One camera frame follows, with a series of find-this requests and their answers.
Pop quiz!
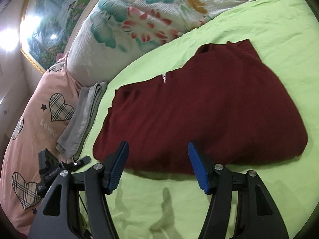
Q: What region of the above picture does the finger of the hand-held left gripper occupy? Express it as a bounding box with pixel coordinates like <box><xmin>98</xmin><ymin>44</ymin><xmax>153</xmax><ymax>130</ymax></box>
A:
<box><xmin>73</xmin><ymin>156</ymin><xmax>91</xmax><ymax>171</ymax></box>

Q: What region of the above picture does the grey folded towel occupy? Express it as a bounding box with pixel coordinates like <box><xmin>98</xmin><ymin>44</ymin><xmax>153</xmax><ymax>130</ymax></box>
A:
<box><xmin>56</xmin><ymin>81</ymin><xmax>108</xmax><ymax>160</ymax></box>

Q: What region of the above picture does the white floral quilt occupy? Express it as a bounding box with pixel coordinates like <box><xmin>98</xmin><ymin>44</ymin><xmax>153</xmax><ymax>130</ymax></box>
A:
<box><xmin>67</xmin><ymin>0</ymin><xmax>298</xmax><ymax>88</ymax></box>

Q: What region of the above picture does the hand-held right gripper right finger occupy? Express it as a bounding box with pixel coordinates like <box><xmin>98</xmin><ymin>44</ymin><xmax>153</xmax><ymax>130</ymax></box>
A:
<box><xmin>187</xmin><ymin>141</ymin><xmax>289</xmax><ymax>239</ymax></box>

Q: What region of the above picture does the maroon knit hooded sweater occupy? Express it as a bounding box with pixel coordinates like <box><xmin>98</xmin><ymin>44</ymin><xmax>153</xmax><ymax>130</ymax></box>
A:
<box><xmin>93</xmin><ymin>39</ymin><xmax>308</xmax><ymax>175</ymax></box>

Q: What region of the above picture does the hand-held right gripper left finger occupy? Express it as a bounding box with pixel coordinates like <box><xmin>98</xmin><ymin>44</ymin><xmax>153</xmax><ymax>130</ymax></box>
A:
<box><xmin>27</xmin><ymin>141</ymin><xmax>130</xmax><ymax>239</ymax></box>

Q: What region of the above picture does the gold framed landscape painting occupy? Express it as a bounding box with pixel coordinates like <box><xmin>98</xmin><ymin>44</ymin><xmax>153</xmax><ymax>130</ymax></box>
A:
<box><xmin>19</xmin><ymin>0</ymin><xmax>125</xmax><ymax>74</ymax></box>

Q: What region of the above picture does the black cable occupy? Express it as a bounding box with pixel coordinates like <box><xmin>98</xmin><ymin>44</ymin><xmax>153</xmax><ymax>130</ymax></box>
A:
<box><xmin>79</xmin><ymin>196</ymin><xmax>89</xmax><ymax>216</ymax></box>

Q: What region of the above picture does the pink quilt with plaid hearts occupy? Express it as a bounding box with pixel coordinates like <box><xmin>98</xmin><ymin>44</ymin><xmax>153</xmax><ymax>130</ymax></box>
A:
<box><xmin>0</xmin><ymin>51</ymin><xmax>85</xmax><ymax>234</ymax></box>

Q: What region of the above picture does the lime green bed sheet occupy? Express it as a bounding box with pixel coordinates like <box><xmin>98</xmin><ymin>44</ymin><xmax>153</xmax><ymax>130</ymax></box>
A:
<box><xmin>74</xmin><ymin>0</ymin><xmax>319</xmax><ymax>239</ymax></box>

